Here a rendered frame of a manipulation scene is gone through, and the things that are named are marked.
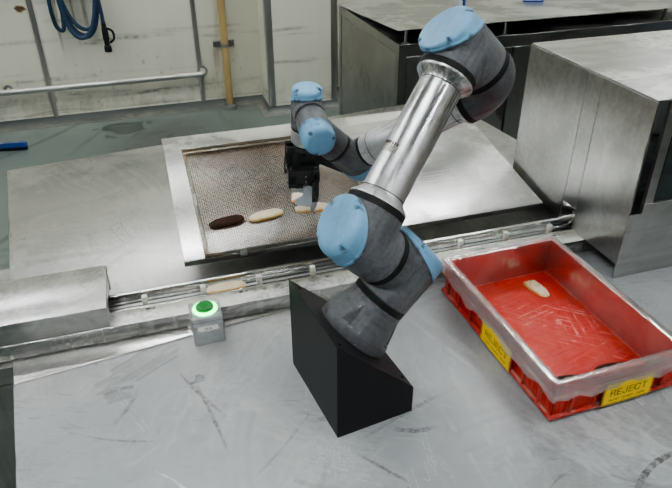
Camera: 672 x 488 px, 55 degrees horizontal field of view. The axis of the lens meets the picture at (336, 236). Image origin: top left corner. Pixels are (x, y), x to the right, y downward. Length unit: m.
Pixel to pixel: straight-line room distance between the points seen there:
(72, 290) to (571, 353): 1.14
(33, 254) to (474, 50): 1.32
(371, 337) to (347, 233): 0.23
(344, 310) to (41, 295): 0.73
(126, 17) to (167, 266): 3.51
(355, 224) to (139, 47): 4.20
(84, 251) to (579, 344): 1.32
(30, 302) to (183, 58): 3.81
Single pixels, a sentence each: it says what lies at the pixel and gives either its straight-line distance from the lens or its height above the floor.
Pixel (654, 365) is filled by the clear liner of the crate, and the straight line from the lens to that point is 1.44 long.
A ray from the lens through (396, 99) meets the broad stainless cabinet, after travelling 3.43.
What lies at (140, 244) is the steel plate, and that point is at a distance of 1.93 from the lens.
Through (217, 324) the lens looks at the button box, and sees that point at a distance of 1.49.
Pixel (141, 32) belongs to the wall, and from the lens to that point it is 5.17.
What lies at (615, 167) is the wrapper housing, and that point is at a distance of 1.76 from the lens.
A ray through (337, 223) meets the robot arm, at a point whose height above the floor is 1.22.
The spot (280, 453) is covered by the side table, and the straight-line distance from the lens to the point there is 1.28.
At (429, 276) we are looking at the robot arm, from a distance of 1.23.
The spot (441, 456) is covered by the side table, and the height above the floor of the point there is 0.82.
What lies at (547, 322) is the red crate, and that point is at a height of 0.82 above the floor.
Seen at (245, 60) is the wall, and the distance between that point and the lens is 5.30.
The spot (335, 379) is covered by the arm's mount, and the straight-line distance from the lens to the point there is 1.20.
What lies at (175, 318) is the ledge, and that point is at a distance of 1.56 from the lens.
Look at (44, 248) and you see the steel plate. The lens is 2.01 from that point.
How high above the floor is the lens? 1.79
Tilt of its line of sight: 31 degrees down
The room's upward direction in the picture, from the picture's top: straight up
